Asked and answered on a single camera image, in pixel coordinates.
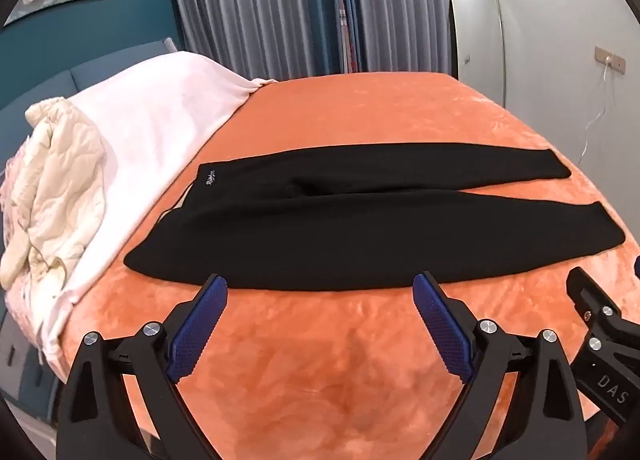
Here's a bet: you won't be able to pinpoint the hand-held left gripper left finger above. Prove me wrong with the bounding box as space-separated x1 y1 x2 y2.
56 274 230 460

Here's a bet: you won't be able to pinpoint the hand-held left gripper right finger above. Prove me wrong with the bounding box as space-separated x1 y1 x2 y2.
412 271 586 460

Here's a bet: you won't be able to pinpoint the black pants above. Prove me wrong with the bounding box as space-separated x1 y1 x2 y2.
123 142 626 292

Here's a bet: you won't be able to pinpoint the pink fuzzy blanket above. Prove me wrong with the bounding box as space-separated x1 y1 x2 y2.
0 137 68 341

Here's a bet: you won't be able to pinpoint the grey nightstand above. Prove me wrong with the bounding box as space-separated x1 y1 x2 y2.
0 315 57 408

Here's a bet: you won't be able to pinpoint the cream quilted comforter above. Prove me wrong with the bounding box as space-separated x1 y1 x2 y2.
0 97 109 291

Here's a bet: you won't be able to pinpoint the white bed sheet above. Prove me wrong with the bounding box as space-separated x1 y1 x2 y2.
37 51 279 367

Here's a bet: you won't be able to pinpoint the orange plush blanket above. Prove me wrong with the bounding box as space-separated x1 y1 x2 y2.
59 71 640 460

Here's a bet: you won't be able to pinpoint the blue padded headboard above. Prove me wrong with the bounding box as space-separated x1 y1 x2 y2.
0 39 179 163

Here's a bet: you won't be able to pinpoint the white rounded door panel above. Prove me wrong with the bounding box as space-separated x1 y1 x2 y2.
447 0 507 107

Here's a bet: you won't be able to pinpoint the grey pleated curtain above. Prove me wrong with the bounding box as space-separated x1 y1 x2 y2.
170 0 346 82
352 0 493 76

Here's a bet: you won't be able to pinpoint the wooden wall socket plate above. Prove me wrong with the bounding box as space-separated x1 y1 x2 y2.
594 46 626 74

